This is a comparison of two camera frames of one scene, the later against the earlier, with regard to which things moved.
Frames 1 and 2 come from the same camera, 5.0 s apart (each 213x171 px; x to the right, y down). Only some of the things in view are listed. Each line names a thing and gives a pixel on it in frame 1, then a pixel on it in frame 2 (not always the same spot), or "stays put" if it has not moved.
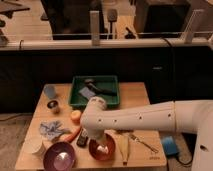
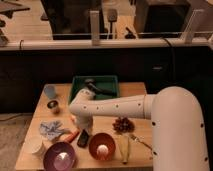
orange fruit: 75,117 stays put
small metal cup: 53,104 stays put
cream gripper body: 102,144 → 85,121
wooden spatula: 123,140 stays put
